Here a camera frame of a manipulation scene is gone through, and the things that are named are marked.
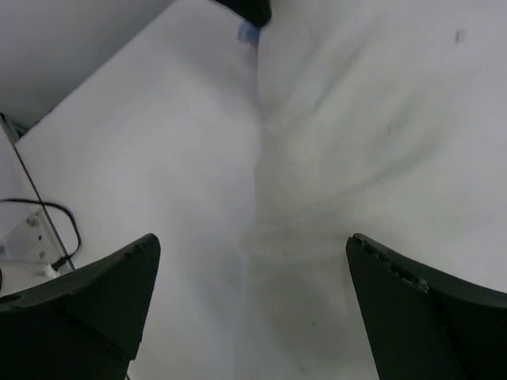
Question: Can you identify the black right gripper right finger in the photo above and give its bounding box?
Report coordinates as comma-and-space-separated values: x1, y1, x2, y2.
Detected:
346, 234, 506, 379

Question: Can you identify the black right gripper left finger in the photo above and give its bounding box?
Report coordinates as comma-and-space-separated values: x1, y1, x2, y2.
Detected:
1, 234, 161, 380

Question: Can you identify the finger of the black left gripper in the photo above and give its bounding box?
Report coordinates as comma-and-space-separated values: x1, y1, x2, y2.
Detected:
215, 0, 272, 25

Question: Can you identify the white pillow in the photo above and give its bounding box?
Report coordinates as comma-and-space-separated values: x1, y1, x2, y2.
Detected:
233, 1, 506, 379

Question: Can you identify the blue white pillow label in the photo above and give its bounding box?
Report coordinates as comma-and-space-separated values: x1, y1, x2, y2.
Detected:
237, 21, 261, 50

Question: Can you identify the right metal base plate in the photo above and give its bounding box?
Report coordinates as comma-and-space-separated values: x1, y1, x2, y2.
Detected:
1, 207, 69, 278

